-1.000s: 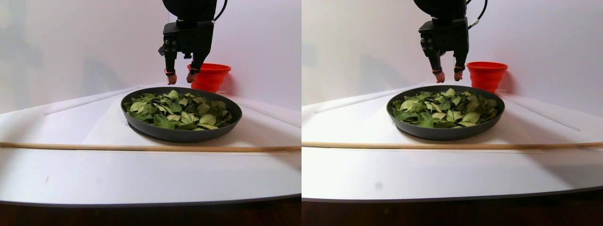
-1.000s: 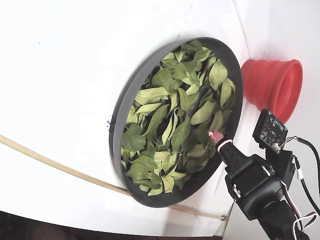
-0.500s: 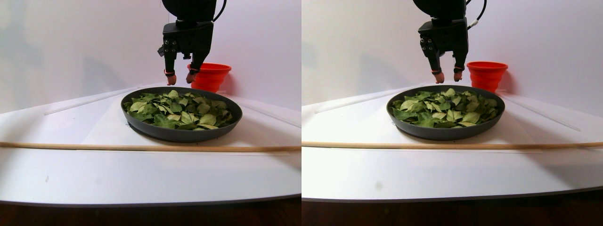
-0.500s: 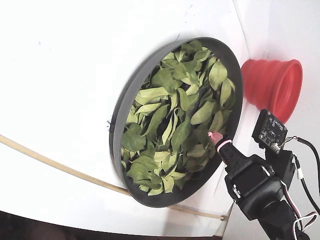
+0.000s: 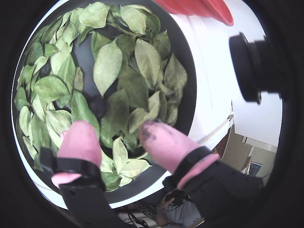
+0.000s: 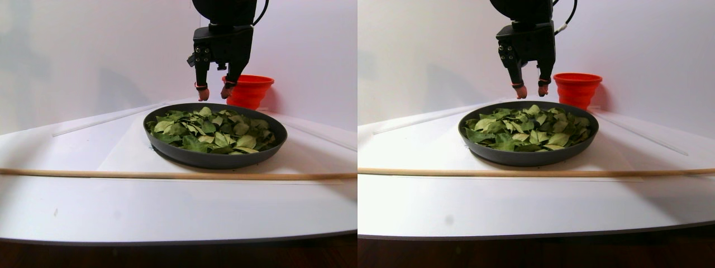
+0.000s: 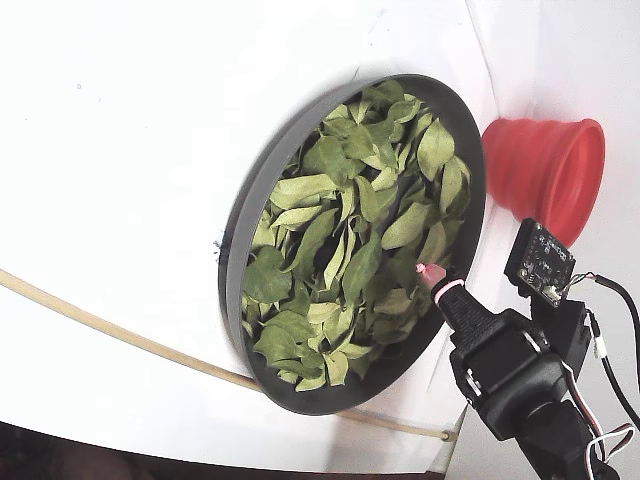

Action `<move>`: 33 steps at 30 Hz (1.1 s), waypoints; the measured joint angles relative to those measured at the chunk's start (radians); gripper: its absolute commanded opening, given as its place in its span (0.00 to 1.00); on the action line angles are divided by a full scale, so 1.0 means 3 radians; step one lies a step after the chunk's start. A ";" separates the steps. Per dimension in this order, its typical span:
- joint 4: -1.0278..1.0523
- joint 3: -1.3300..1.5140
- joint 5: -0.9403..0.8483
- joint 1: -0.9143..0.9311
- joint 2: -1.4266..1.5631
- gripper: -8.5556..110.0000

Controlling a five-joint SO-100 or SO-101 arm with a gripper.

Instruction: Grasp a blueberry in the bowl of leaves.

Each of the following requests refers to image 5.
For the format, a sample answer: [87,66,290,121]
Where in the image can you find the curled pale leaf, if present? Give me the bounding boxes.
[128,91,161,133]

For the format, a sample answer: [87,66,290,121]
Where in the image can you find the beige cardboard box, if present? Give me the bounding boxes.
[222,132,253,172]

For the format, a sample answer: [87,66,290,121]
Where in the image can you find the seated person in grey shirt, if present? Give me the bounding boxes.
[155,190,202,228]

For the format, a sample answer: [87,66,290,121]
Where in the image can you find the red plastic bowl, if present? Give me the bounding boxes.
[152,0,235,27]

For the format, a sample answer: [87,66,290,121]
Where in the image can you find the large pale pointed leaf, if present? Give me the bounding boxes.
[93,39,124,97]

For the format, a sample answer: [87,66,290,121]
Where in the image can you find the pink padded gripper finger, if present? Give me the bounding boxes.
[39,120,124,228]
[139,119,267,224]

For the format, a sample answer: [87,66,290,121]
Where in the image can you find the oval green leaf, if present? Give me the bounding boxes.
[33,75,71,103]

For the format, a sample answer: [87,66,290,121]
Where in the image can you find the rounded pale green leaf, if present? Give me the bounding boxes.
[78,1,110,29]

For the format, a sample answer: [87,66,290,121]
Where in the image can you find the large dark blueberry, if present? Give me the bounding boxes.
[87,95,108,119]

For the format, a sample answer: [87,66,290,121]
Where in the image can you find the narrow brownish leaf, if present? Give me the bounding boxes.
[74,66,85,92]

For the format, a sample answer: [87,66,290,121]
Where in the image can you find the broad dark green leaf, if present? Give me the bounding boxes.
[117,68,150,112]

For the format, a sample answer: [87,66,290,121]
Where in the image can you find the black cable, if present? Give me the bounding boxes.
[127,210,149,228]

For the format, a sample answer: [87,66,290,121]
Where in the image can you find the long pale veined leaf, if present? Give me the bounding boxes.
[134,38,162,90]

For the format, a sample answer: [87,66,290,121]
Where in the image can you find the black camera knob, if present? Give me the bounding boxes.
[228,32,284,105]

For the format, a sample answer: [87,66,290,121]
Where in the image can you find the dark bowl with white rim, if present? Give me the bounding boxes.
[11,0,198,209]

